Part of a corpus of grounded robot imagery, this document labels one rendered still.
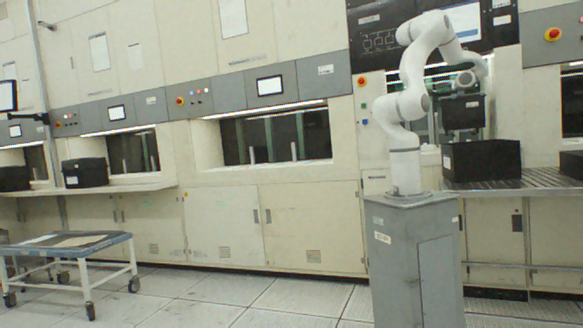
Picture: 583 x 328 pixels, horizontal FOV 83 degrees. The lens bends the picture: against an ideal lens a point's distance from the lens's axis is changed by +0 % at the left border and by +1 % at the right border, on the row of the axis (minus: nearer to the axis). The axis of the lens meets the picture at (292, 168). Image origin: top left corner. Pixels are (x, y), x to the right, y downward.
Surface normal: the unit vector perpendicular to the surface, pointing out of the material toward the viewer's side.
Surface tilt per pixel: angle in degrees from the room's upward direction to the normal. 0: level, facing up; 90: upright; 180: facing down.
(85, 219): 90
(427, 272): 90
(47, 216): 90
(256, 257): 90
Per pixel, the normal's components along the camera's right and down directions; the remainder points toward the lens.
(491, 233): -0.38, 0.12
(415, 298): 0.38, 0.04
